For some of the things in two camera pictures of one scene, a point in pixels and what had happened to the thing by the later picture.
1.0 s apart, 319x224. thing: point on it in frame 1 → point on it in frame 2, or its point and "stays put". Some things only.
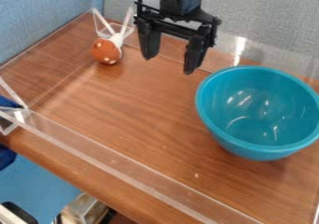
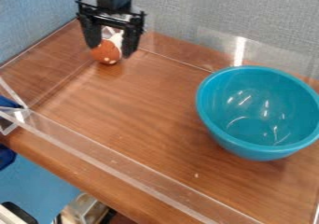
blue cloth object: (8, 153) stays put
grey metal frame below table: (84, 210) stays put
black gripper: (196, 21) → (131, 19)
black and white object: (12, 215) stays put
